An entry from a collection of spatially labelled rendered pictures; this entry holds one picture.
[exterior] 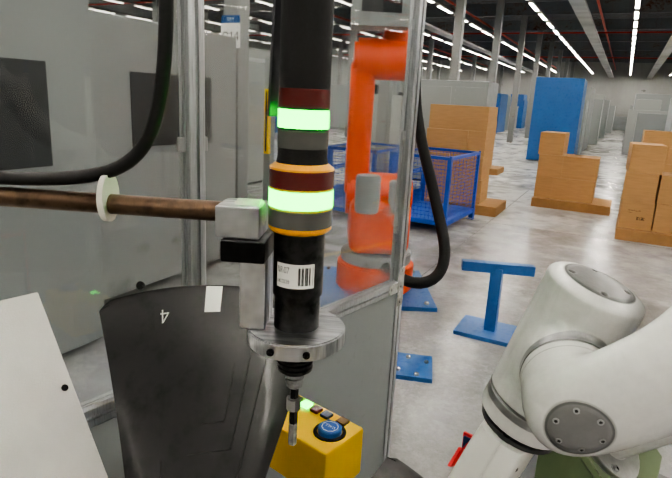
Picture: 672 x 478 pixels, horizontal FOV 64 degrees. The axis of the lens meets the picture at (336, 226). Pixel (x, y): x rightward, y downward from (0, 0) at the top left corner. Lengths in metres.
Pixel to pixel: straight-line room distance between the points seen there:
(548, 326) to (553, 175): 9.17
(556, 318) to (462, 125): 7.97
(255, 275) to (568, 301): 0.26
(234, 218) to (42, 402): 0.42
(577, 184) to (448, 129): 2.44
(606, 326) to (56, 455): 0.58
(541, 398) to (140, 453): 0.34
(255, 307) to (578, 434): 0.25
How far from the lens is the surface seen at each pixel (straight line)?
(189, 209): 0.38
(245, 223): 0.36
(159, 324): 0.58
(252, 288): 0.37
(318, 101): 0.34
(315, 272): 0.36
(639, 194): 7.91
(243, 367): 0.54
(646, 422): 0.45
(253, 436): 0.52
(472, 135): 8.41
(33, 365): 0.73
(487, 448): 0.56
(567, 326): 0.49
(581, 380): 0.43
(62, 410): 0.73
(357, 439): 0.97
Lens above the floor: 1.62
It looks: 13 degrees down
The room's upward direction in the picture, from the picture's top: 3 degrees clockwise
